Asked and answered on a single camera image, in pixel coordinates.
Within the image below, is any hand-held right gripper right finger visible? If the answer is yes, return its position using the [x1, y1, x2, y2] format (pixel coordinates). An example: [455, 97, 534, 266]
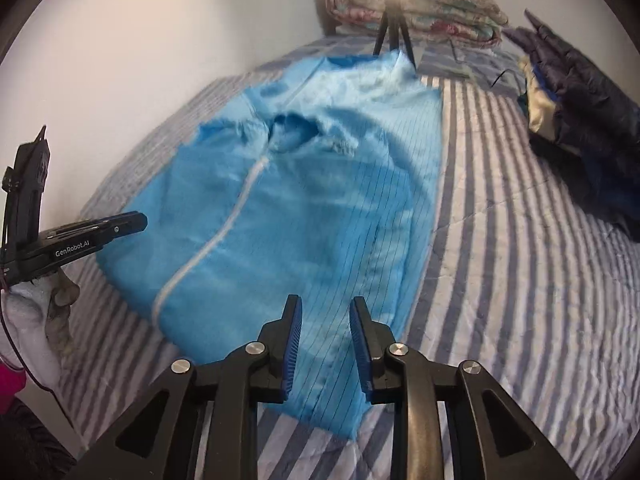
[349, 296, 581, 480]

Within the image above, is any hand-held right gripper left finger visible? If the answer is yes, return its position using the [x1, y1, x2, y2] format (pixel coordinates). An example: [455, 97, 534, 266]
[75, 295, 304, 480]

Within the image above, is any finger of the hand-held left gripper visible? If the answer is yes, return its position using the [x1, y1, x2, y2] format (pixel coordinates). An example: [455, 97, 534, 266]
[47, 211, 149, 250]

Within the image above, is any light blue work coat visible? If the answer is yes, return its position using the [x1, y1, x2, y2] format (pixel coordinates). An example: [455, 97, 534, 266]
[95, 50, 446, 443]

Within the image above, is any person's left hand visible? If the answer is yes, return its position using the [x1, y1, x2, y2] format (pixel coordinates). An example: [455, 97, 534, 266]
[0, 267, 82, 386]

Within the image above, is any striped bed sheet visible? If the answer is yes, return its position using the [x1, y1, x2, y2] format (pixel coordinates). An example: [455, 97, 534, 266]
[57, 35, 640, 480]

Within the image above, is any blue checked blanket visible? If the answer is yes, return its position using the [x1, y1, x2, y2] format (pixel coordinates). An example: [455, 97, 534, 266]
[420, 42, 526, 86]

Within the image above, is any dark puffer jacket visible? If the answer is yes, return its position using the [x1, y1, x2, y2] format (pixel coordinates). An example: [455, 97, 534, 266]
[502, 7, 640, 238]

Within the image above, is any folded floral quilt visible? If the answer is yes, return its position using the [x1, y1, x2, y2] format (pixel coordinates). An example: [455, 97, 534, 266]
[325, 0, 508, 51]

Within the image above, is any black cable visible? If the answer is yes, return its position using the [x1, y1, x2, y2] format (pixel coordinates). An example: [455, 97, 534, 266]
[487, 67, 526, 92]

